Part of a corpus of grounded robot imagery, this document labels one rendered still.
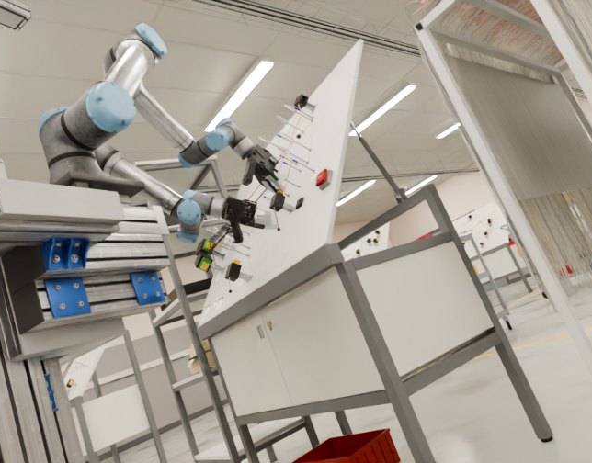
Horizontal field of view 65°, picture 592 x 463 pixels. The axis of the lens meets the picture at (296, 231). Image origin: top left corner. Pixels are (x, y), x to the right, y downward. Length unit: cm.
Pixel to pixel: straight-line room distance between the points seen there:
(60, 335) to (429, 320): 109
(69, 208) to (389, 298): 97
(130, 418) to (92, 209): 372
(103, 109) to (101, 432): 363
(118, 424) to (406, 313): 345
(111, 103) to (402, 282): 102
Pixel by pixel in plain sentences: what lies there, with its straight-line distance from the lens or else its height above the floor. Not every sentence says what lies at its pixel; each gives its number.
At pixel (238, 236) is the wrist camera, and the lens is 176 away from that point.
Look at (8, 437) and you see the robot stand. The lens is 118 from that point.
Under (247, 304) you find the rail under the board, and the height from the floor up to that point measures 83.
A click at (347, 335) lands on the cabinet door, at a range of 153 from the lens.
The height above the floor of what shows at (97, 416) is 66.
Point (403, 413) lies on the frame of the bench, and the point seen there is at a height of 33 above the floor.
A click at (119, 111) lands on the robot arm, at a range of 126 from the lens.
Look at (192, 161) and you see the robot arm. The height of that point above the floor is 138.
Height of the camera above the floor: 62
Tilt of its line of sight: 12 degrees up
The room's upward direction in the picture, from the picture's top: 22 degrees counter-clockwise
